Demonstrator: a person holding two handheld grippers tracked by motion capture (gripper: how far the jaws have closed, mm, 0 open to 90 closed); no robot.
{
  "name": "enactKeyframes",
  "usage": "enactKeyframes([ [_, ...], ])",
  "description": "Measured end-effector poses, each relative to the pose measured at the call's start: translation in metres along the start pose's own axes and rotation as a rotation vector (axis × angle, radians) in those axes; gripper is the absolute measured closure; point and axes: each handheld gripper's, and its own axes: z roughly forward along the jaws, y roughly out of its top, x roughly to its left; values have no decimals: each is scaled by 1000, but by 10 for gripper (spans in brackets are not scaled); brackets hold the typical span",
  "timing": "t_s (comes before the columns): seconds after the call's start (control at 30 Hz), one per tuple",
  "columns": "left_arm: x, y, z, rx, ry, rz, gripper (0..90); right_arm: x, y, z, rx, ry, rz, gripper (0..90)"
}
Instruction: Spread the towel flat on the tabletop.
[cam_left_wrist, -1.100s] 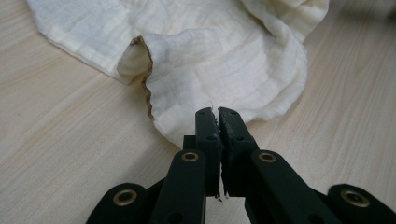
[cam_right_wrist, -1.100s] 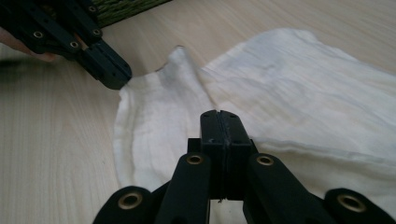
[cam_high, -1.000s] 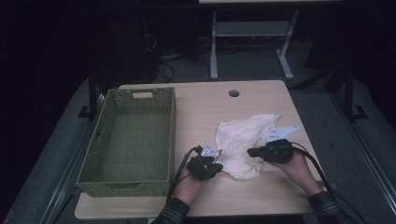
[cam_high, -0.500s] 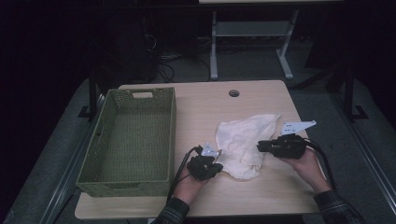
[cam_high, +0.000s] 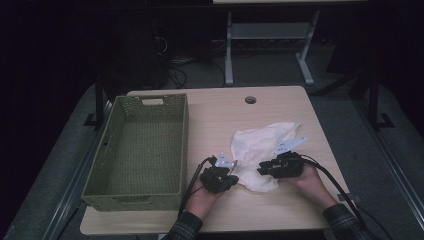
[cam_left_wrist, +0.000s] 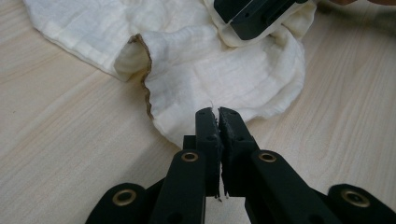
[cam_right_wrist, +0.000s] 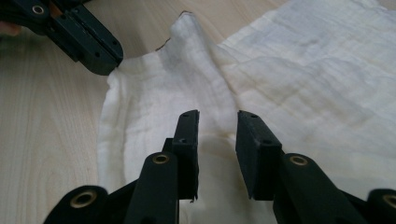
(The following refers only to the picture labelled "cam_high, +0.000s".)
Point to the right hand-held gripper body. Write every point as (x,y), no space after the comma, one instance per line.
(288,165)

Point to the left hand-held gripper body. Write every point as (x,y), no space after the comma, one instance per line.
(215,176)

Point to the white stained cloth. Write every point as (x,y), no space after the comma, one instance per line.
(256,146)

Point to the green woven basket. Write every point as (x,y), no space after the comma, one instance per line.
(140,156)

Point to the person's left hand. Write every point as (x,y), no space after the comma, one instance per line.
(201,201)

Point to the person's right hand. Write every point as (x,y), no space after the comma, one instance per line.
(311,190)

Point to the grey round table grommet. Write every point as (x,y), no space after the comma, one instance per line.
(250,100)

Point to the black metal stand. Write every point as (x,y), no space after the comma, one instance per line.
(374,100)
(99,100)

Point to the grey metal table frame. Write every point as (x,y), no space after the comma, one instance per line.
(270,31)

